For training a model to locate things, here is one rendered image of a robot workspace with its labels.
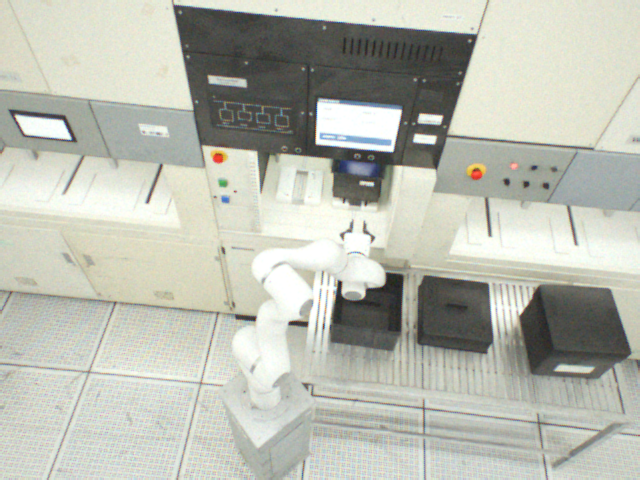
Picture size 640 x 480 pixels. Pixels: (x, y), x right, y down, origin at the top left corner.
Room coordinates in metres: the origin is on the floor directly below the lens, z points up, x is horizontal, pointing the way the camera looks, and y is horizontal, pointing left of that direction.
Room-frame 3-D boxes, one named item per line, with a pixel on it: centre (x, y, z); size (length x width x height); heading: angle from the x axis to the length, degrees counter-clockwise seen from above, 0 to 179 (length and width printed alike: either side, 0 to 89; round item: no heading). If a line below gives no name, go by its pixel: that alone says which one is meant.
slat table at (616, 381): (1.09, -0.61, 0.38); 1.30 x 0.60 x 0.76; 88
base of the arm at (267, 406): (0.74, 0.18, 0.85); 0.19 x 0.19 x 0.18
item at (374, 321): (1.12, -0.20, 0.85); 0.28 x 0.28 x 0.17; 86
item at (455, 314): (1.15, -0.58, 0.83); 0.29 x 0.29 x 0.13; 87
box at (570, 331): (1.06, -1.02, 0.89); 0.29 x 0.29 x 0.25; 2
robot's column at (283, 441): (0.74, 0.18, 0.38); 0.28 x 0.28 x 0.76; 43
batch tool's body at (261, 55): (1.85, 0.03, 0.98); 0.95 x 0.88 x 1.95; 178
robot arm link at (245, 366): (0.77, 0.21, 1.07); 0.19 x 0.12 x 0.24; 45
